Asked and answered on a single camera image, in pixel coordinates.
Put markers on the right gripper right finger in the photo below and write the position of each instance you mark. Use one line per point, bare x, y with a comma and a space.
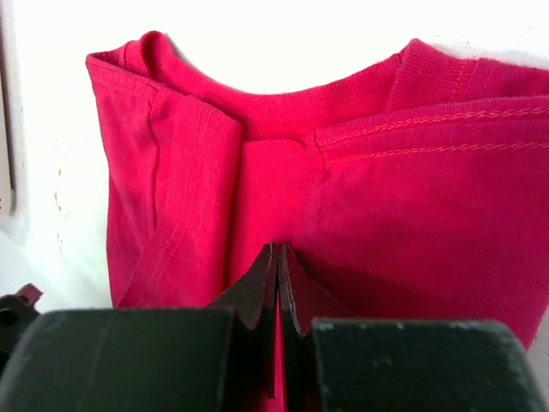
336, 361

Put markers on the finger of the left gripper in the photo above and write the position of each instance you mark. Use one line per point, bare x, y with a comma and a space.
17, 313

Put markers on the crimson pink t shirt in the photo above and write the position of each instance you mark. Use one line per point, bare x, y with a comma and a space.
415, 188

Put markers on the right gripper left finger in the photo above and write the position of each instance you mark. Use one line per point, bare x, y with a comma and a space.
217, 358

